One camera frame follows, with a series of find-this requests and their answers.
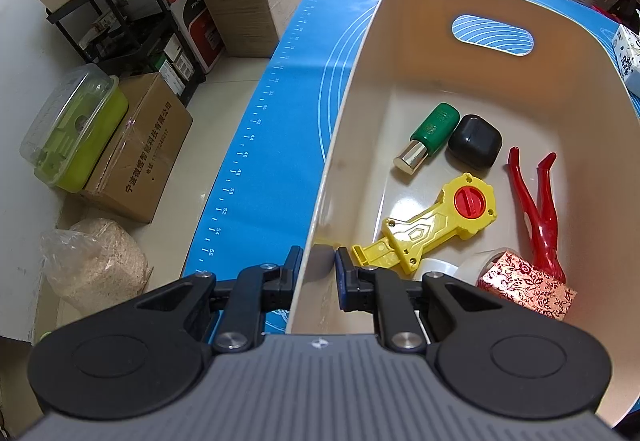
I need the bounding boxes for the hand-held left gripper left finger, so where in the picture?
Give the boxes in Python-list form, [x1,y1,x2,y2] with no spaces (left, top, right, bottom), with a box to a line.
[135,246,304,354]

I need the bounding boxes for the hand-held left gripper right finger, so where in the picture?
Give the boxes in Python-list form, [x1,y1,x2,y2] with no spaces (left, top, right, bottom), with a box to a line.
[334,247,496,354]

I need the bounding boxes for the yellow toy launcher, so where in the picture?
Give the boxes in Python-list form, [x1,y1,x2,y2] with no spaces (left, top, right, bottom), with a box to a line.
[351,172,498,277]

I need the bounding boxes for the green cylinder with metal cap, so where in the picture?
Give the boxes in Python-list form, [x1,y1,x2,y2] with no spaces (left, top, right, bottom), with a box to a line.
[392,102,461,176]

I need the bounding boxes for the red patterned box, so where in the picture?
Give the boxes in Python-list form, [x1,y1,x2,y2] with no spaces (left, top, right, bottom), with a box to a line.
[476,251,578,321]

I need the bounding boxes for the black earbuds case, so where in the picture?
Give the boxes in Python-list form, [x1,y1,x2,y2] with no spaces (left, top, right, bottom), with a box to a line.
[447,114,502,172]

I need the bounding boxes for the red plastic tongs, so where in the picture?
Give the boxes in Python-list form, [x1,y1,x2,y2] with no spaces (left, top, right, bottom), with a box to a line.
[506,147,567,284]

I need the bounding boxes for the beige plastic storage bin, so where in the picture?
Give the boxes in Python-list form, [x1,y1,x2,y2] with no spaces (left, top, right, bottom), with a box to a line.
[286,0,640,427]

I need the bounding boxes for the clear tape roll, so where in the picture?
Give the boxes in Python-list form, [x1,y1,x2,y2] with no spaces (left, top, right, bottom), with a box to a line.
[452,247,523,284]

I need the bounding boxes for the blue silicone mat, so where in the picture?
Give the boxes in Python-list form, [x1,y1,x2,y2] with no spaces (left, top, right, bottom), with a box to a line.
[182,0,640,337]

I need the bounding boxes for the cardboard box with black print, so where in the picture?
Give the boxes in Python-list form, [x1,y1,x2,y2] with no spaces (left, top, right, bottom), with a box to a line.
[80,72,194,224]

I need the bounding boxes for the clear bag of sawdust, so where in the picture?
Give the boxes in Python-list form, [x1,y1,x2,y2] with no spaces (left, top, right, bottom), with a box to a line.
[40,218,153,317]

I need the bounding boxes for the red and white appliance box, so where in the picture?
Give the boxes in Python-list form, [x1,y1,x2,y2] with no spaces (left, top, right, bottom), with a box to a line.
[170,0,226,74]

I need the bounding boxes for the large cardboard box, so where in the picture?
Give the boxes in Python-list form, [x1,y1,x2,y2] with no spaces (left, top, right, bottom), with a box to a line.
[192,0,313,59]

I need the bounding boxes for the green container with clear lid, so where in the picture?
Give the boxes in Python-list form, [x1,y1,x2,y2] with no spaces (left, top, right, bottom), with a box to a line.
[20,63,130,194]

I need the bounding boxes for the white tissue box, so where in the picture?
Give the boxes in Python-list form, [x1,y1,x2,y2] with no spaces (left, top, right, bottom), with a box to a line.
[610,23,640,96]

